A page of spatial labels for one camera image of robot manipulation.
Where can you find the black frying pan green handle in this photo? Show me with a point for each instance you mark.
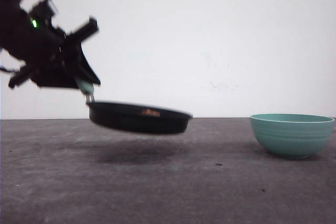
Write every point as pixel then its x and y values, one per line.
pixel 128 117

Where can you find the teal ceramic bowl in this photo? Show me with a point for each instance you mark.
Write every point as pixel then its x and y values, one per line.
pixel 294 136

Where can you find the brown beef cubes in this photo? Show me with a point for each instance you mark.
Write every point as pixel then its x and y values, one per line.
pixel 151 112

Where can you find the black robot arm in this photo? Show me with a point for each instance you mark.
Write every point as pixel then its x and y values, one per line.
pixel 52 57

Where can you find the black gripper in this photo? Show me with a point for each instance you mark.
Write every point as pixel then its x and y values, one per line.
pixel 52 57

